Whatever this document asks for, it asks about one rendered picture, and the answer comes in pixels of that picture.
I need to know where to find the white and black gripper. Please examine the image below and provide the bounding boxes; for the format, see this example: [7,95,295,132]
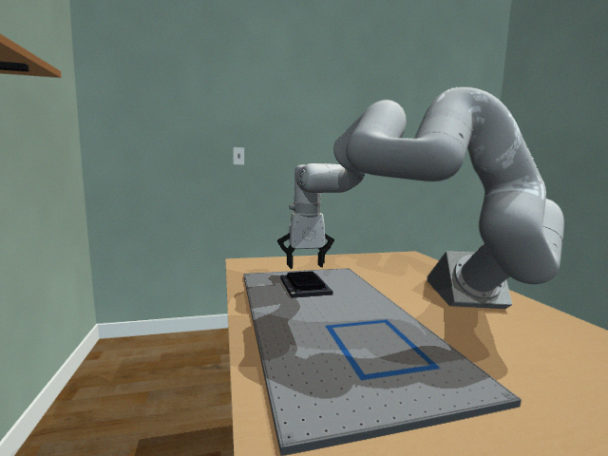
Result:
[277,212,334,269]

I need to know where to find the blue rectangular tape outline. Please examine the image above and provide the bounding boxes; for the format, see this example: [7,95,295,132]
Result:
[326,319,440,380]

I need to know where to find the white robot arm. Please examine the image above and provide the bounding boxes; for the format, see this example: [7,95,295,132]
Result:
[289,87,564,299]

